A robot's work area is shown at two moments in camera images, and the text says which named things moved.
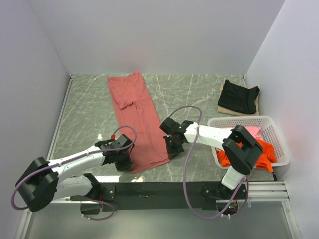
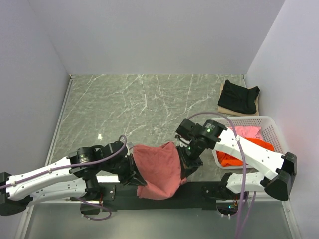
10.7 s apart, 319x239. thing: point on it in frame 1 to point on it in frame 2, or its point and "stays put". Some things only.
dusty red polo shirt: (138, 112) to (160, 167)
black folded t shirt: (235, 97) stays put
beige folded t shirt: (233, 113) stays put
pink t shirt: (255, 131) stays put
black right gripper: (172, 152) to (188, 166)
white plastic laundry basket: (268, 133) stays put
